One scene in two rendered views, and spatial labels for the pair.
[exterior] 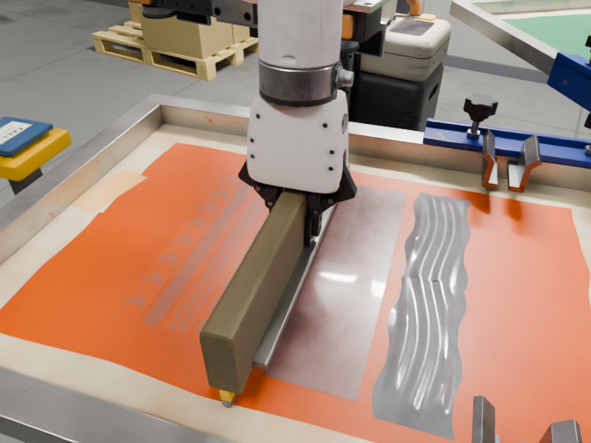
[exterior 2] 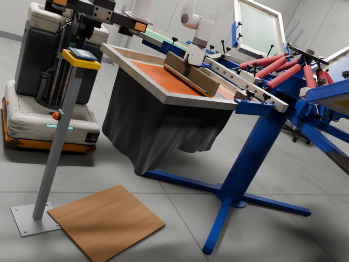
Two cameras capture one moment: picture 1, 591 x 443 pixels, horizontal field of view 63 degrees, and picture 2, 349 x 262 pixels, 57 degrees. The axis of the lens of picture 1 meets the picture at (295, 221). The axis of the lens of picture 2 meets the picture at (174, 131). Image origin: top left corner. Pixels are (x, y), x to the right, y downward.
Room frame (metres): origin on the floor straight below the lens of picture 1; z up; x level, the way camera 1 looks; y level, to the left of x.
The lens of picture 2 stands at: (-0.31, 1.52, 1.36)
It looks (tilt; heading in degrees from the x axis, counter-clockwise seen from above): 22 degrees down; 294
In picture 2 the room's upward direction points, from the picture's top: 24 degrees clockwise
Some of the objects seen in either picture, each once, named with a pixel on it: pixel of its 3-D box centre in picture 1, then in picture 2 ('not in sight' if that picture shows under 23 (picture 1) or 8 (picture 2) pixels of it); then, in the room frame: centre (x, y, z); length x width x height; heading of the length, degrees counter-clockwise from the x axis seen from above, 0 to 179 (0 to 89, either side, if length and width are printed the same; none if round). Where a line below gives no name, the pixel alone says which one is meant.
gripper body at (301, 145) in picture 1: (297, 134); (196, 53); (0.44, 0.00, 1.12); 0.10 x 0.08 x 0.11; 73
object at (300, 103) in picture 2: not in sight; (286, 94); (0.10, -1.03, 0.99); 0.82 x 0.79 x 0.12; 72
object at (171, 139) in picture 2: not in sight; (188, 137); (0.25, 0.09, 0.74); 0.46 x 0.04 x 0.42; 72
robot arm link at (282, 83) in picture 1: (305, 74); (200, 42); (0.44, -0.01, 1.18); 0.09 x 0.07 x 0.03; 73
